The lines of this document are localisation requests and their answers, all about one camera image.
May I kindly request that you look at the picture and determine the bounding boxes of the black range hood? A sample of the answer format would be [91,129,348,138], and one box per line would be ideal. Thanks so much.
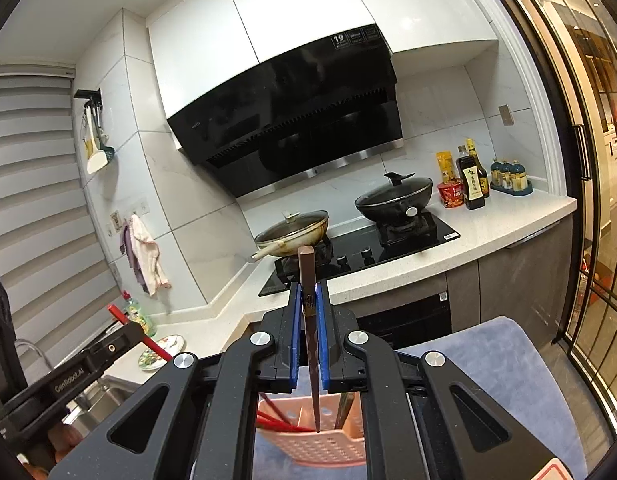
[148,24,405,198]

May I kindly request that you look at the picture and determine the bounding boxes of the grey base cabinet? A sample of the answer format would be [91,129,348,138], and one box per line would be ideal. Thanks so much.
[448,210,575,338]

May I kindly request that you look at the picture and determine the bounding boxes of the dark soy sauce bottle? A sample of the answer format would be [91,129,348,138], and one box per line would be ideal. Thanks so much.
[455,146,486,210]

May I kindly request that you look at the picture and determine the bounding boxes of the person's left hand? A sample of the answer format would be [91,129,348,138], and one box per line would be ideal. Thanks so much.
[47,425,84,466]

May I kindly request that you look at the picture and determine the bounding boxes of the pink perforated utensil basket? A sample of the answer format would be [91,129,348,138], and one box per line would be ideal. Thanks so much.
[256,392,366,467]

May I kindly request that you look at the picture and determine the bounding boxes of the black gas stove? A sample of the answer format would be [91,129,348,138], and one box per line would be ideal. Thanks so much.
[258,210,461,297]

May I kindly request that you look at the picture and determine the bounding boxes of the white plate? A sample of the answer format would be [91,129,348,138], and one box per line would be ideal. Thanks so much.
[137,335,185,372]

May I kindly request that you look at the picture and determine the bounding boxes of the blue fleece blanket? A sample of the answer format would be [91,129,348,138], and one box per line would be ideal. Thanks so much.
[253,316,589,480]

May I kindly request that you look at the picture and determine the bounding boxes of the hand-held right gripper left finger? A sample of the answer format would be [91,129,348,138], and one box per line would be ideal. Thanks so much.
[48,282,302,480]

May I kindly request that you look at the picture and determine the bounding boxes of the black wok with lid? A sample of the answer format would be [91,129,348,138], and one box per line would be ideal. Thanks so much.
[354,172,434,224]

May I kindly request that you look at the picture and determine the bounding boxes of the green dish soap bottle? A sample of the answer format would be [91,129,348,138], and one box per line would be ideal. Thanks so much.
[121,290,156,338]

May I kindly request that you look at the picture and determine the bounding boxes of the chrome faucet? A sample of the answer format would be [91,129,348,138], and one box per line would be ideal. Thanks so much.
[13,338,54,378]

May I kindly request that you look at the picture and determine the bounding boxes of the white stone countertop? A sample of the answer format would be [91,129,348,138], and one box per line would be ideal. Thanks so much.
[103,195,579,386]

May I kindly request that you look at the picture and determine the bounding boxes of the seasoning jar set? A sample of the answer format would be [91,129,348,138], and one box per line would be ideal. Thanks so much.
[489,158,534,196]

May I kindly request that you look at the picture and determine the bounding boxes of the red chopstick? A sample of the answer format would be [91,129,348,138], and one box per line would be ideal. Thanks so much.
[107,304,175,362]
[257,409,314,434]
[271,394,292,423]

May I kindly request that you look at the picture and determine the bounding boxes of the yellow seasoning packet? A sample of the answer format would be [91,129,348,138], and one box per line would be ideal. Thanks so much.
[435,151,454,183]

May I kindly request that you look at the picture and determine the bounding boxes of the built-in black oven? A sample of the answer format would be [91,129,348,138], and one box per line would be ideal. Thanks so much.
[355,290,453,348]

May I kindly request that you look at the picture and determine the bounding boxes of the purple hanging cloth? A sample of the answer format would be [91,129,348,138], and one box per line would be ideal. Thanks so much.
[119,225,139,283]

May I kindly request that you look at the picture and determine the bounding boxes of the white wall cabinet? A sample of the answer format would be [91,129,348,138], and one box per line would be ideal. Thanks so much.
[147,0,499,126]

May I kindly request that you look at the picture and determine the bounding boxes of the red instant noodle cup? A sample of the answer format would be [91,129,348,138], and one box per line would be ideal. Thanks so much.
[437,180,464,207]

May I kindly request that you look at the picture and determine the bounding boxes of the yellow label sauce bottle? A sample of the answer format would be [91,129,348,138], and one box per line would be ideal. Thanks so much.
[465,138,490,198]

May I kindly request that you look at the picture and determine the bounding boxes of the wall utensil hook rack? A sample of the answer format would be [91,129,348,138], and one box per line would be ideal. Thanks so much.
[74,88,115,175]

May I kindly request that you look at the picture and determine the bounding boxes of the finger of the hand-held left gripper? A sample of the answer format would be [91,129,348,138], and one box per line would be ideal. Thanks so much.
[102,321,145,361]

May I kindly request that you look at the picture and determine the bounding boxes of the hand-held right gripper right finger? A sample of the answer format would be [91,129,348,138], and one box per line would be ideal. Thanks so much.
[315,282,576,480]

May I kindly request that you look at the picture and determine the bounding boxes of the pink hanging cloth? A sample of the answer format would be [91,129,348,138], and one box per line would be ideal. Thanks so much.
[130,214,172,297]

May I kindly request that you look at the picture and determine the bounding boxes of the white window blinds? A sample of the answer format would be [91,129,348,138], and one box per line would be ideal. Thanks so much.
[0,65,120,391]

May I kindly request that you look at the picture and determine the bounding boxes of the steel sink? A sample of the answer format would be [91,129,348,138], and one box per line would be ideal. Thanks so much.
[63,375,142,436]

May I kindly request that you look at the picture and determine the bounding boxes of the beige wok with glass lid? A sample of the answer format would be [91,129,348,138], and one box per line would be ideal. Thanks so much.
[249,210,331,262]

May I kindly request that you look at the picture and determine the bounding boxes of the sliding glass door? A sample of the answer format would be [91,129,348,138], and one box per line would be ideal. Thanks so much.
[468,0,617,441]

